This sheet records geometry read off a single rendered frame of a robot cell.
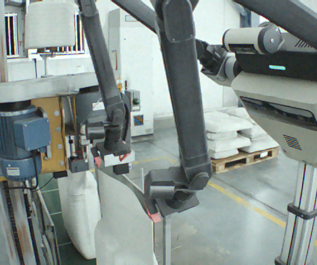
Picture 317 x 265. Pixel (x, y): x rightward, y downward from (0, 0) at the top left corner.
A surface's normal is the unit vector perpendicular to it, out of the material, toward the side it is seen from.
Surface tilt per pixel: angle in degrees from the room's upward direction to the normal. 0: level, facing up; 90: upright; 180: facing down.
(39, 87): 90
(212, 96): 90
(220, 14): 90
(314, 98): 40
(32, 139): 90
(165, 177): 27
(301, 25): 119
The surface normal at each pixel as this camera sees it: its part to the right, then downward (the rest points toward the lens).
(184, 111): 0.13, 0.66
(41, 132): 0.80, 0.14
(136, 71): 0.47, 0.22
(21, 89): 0.65, 0.18
